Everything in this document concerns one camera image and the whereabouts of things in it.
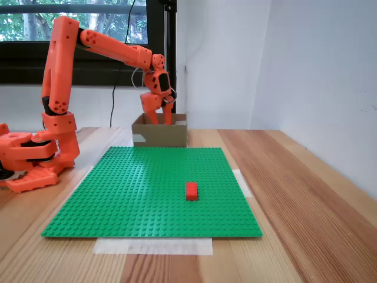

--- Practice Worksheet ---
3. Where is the cardboard box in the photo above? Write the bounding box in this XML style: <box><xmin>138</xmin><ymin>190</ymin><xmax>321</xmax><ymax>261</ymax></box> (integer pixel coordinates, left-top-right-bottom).
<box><xmin>131</xmin><ymin>113</ymin><xmax>189</xmax><ymax>148</ymax></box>

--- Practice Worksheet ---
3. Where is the red lego block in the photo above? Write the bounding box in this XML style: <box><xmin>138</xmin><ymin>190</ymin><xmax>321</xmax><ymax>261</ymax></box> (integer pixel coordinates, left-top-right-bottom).
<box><xmin>186</xmin><ymin>182</ymin><xmax>199</xmax><ymax>202</ymax></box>

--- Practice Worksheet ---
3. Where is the green lego baseplate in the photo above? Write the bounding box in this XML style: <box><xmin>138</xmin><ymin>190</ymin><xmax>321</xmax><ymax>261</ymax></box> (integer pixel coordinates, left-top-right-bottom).
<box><xmin>41</xmin><ymin>146</ymin><xmax>263</xmax><ymax>238</ymax></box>

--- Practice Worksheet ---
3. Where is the wide white tape strip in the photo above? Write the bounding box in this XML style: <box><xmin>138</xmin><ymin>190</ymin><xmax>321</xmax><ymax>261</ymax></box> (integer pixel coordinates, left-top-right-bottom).
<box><xmin>93</xmin><ymin>237</ymin><xmax>213</xmax><ymax>256</ymax></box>

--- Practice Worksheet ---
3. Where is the black hanging cable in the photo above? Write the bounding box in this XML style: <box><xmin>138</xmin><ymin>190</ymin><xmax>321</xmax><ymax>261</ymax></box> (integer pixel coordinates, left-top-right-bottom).
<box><xmin>110</xmin><ymin>0</ymin><xmax>137</xmax><ymax>128</ymax></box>

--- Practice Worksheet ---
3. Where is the black window frame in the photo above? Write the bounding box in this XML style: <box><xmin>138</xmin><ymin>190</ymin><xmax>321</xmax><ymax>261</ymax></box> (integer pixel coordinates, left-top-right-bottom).
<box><xmin>0</xmin><ymin>0</ymin><xmax>177</xmax><ymax>88</ymax></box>

